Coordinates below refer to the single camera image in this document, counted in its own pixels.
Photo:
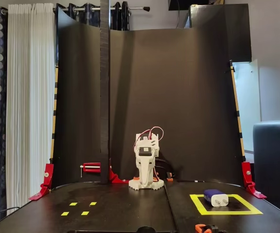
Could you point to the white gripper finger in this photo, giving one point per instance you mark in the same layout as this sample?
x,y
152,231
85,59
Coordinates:
x,y
142,176
149,176

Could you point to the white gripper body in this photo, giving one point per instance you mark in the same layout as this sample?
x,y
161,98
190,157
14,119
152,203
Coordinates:
x,y
144,162

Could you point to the blue white charger block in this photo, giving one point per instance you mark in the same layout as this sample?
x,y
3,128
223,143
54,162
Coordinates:
x,y
219,200

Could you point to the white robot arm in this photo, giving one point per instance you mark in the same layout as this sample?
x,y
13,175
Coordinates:
x,y
156,146

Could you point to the small orange black clamp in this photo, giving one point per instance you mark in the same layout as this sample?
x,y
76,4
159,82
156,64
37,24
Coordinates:
x,y
156,179
169,179
136,178

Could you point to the red c-clamp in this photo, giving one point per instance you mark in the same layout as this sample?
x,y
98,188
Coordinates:
x,y
92,167

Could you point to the small yellow tape marker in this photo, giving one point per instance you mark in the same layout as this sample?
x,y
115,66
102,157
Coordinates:
x,y
84,213
73,204
93,203
64,213

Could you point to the black backdrop sheet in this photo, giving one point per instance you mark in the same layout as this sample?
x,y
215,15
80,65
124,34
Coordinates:
x,y
166,97

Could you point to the long orange black clamp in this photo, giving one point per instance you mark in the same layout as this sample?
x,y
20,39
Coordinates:
x,y
199,228

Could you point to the yellow tape square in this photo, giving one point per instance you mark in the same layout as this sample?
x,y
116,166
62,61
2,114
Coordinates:
x,y
227,212

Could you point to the wooden stick with black bands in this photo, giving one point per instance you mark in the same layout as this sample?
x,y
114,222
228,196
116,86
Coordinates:
x,y
54,104
235,97

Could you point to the white cabinet door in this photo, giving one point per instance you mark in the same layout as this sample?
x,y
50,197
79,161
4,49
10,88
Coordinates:
x,y
248,97

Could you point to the dark blue armchair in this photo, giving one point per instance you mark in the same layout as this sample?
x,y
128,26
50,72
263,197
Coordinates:
x,y
276,157

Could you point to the white pleated curtain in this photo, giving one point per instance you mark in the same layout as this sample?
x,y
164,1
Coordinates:
x,y
28,97

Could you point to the silver curtain rod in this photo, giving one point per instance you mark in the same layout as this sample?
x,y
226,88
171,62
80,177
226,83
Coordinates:
x,y
135,9

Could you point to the dark eyelet curtain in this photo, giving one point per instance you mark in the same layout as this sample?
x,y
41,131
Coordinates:
x,y
91,18

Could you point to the red post foot bracket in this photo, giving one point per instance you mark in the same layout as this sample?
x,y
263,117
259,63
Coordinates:
x,y
114,178

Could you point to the black vertical camera post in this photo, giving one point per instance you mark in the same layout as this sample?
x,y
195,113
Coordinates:
x,y
104,97

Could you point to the red corner bracket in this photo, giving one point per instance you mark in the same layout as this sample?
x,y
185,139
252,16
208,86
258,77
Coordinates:
x,y
48,174
247,170

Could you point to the black wall cabinet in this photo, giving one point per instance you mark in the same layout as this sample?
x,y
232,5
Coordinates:
x,y
227,29

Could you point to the black wall shelf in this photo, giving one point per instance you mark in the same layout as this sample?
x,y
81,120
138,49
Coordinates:
x,y
186,4

